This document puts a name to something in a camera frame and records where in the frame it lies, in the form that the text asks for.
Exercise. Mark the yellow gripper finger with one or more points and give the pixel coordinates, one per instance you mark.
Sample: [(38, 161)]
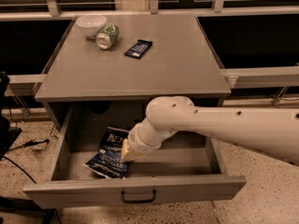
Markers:
[(134, 156), (125, 150)]

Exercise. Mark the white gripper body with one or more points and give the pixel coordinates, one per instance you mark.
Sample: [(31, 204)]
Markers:
[(135, 143)]

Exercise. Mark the blue Kettle chip bag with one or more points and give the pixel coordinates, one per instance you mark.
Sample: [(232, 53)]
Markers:
[(107, 161)]

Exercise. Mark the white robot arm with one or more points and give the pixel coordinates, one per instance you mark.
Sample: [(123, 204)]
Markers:
[(271, 131)]

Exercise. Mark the open grey top drawer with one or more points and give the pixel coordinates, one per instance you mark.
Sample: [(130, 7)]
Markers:
[(187, 168)]

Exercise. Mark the grey cabinet with counter top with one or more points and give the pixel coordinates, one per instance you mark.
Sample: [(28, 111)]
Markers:
[(179, 62)]

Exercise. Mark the dark blue candy bar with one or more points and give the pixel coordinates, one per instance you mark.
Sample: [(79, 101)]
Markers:
[(138, 49)]

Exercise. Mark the green soda can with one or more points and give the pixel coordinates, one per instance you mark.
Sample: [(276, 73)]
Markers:
[(107, 35)]

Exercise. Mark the black equipment at left edge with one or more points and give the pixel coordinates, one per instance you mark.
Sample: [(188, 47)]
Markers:
[(7, 134)]

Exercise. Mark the white ceramic bowl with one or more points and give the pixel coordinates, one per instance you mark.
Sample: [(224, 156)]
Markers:
[(89, 25)]

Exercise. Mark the metal window railing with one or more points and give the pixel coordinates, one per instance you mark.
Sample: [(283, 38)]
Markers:
[(256, 49)]

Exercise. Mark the black drawer handle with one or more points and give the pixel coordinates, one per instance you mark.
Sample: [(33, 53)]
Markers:
[(137, 198)]

